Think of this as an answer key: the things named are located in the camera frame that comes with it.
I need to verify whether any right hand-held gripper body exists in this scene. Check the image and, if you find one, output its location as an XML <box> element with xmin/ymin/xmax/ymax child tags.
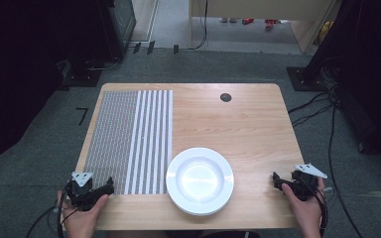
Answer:
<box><xmin>290</xmin><ymin>163</ymin><xmax>328</xmax><ymax>202</ymax></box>

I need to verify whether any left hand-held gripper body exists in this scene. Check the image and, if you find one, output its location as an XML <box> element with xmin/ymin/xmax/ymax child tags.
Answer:
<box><xmin>66</xmin><ymin>171</ymin><xmax>97</xmax><ymax>212</ymax></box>

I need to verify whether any person's right hand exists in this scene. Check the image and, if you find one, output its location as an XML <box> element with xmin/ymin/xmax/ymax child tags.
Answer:
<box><xmin>281</xmin><ymin>177</ymin><xmax>327</xmax><ymax>230</ymax></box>

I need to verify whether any person's left hand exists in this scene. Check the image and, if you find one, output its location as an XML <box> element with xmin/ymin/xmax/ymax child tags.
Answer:
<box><xmin>57</xmin><ymin>190</ymin><xmax>110</xmax><ymax>238</ymax></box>

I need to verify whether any grey striped placemat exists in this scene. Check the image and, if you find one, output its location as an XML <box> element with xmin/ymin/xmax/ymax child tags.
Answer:
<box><xmin>82</xmin><ymin>89</ymin><xmax>174</xmax><ymax>195</ymax></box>

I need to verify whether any white plate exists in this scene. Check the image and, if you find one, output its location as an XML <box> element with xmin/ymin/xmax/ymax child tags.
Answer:
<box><xmin>165</xmin><ymin>147</ymin><xmax>235</xmax><ymax>217</ymax></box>

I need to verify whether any black stand base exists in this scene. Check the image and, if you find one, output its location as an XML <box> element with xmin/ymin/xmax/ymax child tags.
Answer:
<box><xmin>59</xmin><ymin>59</ymin><xmax>103</xmax><ymax>89</ymax></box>
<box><xmin>286</xmin><ymin>65</ymin><xmax>330</xmax><ymax>92</ymax></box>

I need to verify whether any black curtain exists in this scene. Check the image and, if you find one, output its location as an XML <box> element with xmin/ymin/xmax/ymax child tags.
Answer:
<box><xmin>306</xmin><ymin>0</ymin><xmax>381</xmax><ymax>168</ymax></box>
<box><xmin>0</xmin><ymin>0</ymin><xmax>113</xmax><ymax>173</ymax></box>

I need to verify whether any red tool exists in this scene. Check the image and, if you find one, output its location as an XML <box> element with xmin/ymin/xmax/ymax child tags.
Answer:
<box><xmin>264</xmin><ymin>19</ymin><xmax>282</xmax><ymax>32</ymax></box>

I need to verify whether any yellow object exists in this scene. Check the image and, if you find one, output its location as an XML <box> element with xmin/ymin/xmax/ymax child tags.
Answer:
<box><xmin>317</xmin><ymin>20</ymin><xmax>335</xmax><ymax>46</ymax></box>

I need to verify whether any glass cabinet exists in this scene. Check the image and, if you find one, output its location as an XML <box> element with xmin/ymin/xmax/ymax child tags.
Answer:
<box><xmin>107</xmin><ymin>0</ymin><xmax>137</xmax><ymax>60</ymax></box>

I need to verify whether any light wooden desk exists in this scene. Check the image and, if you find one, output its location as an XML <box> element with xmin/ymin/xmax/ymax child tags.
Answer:
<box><xmin>188</xmin><ymin>0</ymin><xmax>342</xmax><ymax>55</ymax></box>

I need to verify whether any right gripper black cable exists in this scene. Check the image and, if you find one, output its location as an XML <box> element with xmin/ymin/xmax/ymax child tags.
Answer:
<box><xmin>297</xmin><ymin>178</ymin><xmax>329</xmax><ymax>238</ymax></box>

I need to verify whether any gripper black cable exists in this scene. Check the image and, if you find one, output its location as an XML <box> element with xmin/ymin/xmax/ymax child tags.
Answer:
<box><xmin>25</xmin><ymin>180</ymin><xmax>80</xmax><ymax>238</ymax></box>
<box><xmin>297</xmin><ymin>178</ymin><xmax>329</xmax><ymax>238</ymax></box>

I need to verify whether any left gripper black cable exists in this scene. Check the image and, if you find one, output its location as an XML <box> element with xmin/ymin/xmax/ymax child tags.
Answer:
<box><xmin>25</xmin><ymin>180</ymin><xmax>80</xmax><ymax>238</ymax></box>

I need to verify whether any long black floor cable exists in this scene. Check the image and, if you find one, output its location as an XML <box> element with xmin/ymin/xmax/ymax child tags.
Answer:
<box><xmin>326</xmin><ymin>98</ymin><xmax>365</xmax><ymax>238</ymax></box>

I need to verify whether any black hanging cable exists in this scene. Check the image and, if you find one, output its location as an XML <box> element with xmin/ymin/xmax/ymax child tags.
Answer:
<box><xmin>191</xmin><ymin>0</ymin><xmax>210</xmax><ymax>52</ymax></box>

